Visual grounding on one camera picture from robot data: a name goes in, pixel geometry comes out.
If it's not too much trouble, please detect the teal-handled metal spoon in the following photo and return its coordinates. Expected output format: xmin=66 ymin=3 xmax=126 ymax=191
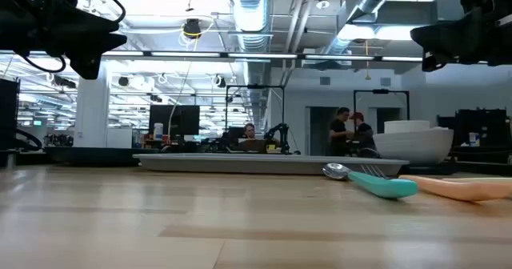
xmin=322 ymin=163 xmax=419 ymax=200

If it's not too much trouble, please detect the black left wrist camera cable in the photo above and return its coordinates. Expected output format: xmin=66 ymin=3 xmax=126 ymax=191
xmin=86 ymin=0 xmax=127 ymax=24

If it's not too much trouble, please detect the black metal frame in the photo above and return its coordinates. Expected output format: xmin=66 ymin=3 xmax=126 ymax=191
xmin=353 ymin=89 xmax=410 ymax=150
xmin=225 ymin=84 xmax=286 ymax=154

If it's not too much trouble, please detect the peach-handled metal fork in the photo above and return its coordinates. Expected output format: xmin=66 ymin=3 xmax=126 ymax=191
xmin=359 ymin=163 xmax=512 ymax=203

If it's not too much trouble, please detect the grey door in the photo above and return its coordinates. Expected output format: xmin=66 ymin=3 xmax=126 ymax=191
xmin=307 ymin=106 xmax=339 ymax=157

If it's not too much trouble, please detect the silver ribbed ceiling duct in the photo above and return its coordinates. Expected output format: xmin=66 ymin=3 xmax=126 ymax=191
xmin=227 ymin=0 xmax=274 ymax=54

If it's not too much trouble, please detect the black ceiling device yellow cable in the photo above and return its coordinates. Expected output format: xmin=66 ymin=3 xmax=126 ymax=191
xmin=182 ymin=18 xmax=202 ymax=40

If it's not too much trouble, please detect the black computer monitor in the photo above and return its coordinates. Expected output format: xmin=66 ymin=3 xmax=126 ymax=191
xmin=149 ymin=104 xmax=200 ymax=138

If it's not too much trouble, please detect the black equipment rack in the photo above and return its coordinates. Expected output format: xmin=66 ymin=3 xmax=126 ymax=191
xmin=438 ymin=107 xmax=511 ymax=148

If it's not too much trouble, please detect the black round object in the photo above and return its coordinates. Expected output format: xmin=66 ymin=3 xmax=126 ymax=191
xmin=357 ymin=147 xmax=381 ymax=159

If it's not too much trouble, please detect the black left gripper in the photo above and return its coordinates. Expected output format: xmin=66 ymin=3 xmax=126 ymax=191
xmin=0 ymin=0 xmax=128 ymax=80

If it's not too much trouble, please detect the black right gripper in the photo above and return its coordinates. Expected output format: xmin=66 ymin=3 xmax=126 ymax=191
xmin=410 ymin=0 xmax=512 ymax=72

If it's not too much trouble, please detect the long overhead light rail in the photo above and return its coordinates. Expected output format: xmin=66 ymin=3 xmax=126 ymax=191
xmin=102 ymin=50 xmax=425 ymax=62

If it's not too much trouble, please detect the white cabinet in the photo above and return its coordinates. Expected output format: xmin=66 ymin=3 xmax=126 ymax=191
xmin=106 ymin=127 xmax=134 ymax=149

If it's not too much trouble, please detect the white square pillar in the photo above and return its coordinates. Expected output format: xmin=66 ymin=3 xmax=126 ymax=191
xmin=74 ymin=62 xmax=111 ymax=148

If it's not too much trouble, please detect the black cabinet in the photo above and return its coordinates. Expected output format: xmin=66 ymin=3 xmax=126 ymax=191
xmin=0 ymin=78 xmax=21 ymax=151

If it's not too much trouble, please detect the white ribbed bowl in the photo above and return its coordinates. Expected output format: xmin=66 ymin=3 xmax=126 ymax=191
xmin=372 ymin=127 xmax=455 ymax=167

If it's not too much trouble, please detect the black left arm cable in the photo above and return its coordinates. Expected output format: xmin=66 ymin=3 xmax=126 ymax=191
xmin=15 ymin=128 xmax=43 ymax=151

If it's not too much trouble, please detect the grey rectangular serving tray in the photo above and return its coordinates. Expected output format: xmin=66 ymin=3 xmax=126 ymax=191
xmin=133 ymin=153 xmax=410 ymax=177

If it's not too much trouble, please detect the yellow hanging cord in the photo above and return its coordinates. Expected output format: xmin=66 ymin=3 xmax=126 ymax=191
xmin=363 ymin=39 xmax=372 ymax=81

